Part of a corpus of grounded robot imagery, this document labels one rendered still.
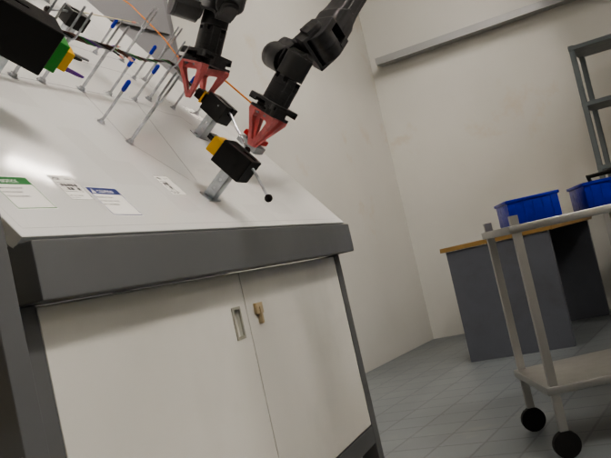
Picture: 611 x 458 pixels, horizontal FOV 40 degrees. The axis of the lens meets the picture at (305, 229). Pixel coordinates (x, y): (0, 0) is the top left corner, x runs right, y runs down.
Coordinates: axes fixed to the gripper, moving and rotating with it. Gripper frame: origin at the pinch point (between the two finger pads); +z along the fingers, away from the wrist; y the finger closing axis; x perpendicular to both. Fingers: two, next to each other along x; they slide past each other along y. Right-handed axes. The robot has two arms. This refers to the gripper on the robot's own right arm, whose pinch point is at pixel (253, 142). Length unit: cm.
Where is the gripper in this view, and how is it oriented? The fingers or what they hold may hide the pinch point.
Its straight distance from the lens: 172.0
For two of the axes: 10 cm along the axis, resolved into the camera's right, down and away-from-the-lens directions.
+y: -4.5, -1.0, -8.9
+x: 7.5, 5.1, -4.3
